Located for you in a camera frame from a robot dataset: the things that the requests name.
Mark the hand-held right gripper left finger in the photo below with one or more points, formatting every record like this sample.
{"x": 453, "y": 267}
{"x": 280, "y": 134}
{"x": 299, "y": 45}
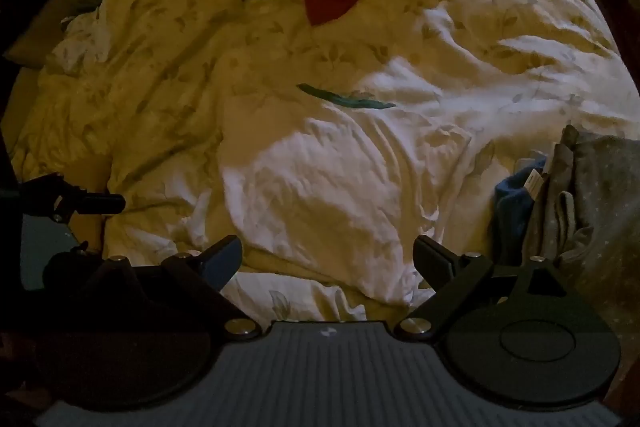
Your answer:
{"x": 226, "y": 258}

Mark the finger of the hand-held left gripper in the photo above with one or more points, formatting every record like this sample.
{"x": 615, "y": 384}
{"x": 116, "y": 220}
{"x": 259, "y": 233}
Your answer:
{"x": 70, "y": 268}
{"x": 97, "y": 203}

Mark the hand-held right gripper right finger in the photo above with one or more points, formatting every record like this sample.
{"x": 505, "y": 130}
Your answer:
{"x": 434, "y": 259}

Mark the blue garment with tag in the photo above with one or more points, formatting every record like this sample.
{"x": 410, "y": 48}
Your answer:
{"x": 515, "y": 207}

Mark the floral white duvet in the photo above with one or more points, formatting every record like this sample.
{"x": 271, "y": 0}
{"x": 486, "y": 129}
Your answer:
{"x": 165, "y": 72}

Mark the grey dotted garment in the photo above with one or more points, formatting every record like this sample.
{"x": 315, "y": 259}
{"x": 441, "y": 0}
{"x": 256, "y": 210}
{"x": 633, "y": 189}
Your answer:
{"x": 597, "y": 207}

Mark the grey green pillow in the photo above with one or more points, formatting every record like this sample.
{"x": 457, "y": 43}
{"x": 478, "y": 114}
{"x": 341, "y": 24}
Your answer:
{"x": 47, "y": 9}

